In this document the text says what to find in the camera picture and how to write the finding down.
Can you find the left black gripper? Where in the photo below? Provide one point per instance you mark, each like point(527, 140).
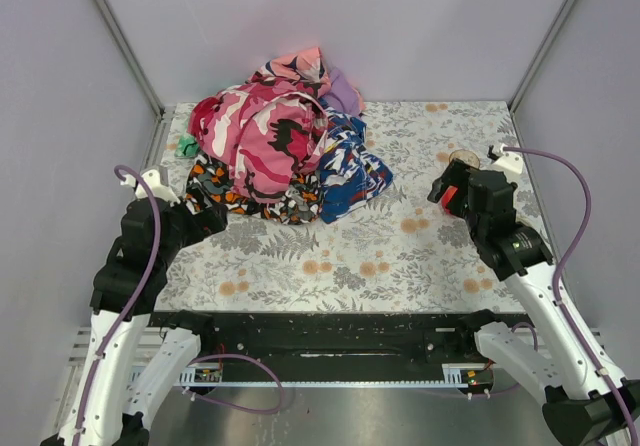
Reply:
point(198, 214)

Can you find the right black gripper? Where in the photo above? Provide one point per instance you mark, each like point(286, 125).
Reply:
point(458, 192)

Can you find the lavender purple cloth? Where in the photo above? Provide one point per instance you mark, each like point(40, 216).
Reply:
point(342, 96)

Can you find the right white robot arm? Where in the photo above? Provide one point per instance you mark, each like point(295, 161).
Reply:
point(584, 396)

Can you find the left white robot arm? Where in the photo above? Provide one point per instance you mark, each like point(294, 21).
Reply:
point(110, 406)

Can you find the green patterned cloth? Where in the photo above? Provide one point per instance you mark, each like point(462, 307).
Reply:
point(187, 147)

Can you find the blue patterned cloth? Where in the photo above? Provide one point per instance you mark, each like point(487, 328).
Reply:
point(349, 174)

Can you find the pink camouflage cloth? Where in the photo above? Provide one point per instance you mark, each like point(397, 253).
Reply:
point(265, 132)

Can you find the peach pink patterned cloth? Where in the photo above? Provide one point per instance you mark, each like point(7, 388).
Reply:
point(306, 67)

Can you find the red apple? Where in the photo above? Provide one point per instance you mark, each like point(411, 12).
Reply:
point(447, 197)

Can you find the clear yellowish glass cup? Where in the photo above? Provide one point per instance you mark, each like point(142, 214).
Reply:
point(466, 156)

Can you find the floral patterned table mat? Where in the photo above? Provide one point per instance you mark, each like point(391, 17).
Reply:
point(398, 253)

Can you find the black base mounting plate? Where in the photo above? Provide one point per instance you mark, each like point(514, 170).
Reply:
point(372, 339)

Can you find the white slotted cable duct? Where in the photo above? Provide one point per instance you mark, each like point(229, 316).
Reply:
point(339, 374)

